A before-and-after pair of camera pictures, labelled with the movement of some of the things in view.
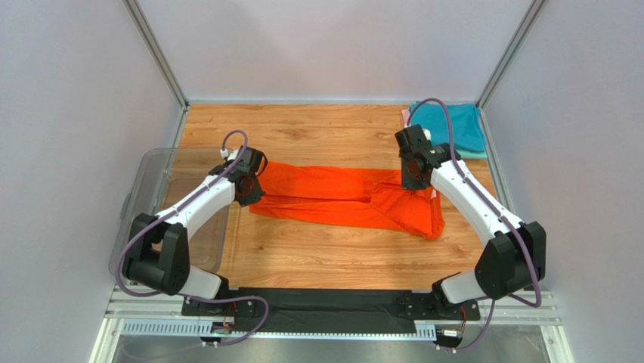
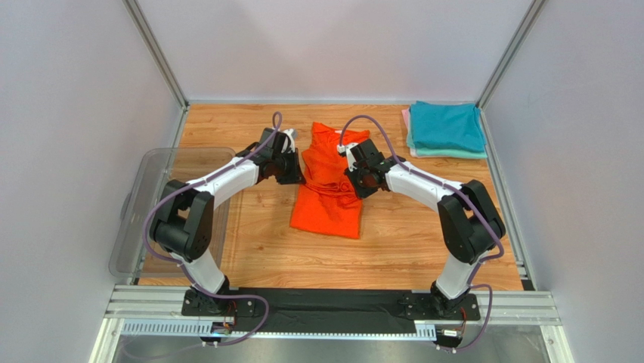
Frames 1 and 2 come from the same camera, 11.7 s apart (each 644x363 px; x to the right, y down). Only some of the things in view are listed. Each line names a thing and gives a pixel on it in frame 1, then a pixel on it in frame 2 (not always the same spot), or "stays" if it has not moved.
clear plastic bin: (156, 175) stays
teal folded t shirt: (465, 124) stays
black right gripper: (409, 180) -> (353, 178)
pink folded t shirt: (405, 113) stays
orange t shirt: (368, 197) -> (325, 201)
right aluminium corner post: (533, 12) stays
